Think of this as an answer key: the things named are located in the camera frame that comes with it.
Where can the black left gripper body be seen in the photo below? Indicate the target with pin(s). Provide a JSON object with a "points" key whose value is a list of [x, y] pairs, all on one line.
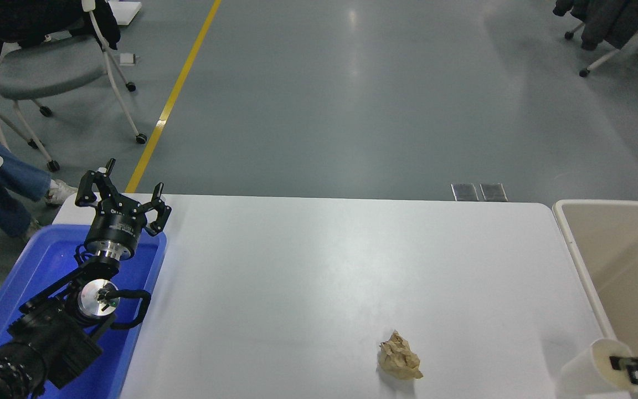
{"points": [[115, 227]]}

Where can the pale paper cup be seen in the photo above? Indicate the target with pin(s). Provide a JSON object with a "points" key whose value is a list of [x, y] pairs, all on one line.
{"points": [[585, 371]]}

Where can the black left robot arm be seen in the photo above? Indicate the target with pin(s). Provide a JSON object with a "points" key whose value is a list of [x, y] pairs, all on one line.
{"points": [[47, 338]]}

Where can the crumpled tan paper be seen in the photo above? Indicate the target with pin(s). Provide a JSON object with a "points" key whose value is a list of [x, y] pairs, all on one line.
{"points": [[399, 357]]}

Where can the blue plastic tray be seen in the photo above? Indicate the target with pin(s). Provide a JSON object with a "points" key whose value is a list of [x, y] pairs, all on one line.
{"points": [[36, 266]]}

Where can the person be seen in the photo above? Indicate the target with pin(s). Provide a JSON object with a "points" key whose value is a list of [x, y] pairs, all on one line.
{"points": [[3, 166]]}

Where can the large pale bin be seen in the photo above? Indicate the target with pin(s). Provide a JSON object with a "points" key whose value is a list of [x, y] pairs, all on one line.
{"points": [[629, 255]]}

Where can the small white box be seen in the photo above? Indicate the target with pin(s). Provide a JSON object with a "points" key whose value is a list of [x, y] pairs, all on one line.
{"points": [[128, 58]]}

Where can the white flat board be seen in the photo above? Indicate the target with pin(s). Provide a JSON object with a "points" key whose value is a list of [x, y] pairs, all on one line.
{"points": [[126, 10]]}

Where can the black jacket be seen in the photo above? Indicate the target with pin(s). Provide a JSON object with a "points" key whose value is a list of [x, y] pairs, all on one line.
{"points": [[14, 16]]}

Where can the metal floor plate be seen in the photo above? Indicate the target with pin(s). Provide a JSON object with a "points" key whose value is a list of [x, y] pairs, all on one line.
{"points": [[494, 192], [465, 192]]}

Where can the dark grey coat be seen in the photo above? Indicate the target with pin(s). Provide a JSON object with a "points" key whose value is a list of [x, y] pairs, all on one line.
{"points": [[607, 22]]}

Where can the grey seat white-frame chair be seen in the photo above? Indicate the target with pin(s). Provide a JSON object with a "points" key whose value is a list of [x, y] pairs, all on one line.
{"points": [[47, 69]]}

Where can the white-frame chair with coat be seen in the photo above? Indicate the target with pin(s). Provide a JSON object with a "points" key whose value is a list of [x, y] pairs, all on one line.
{"points": [[621, 51]]}

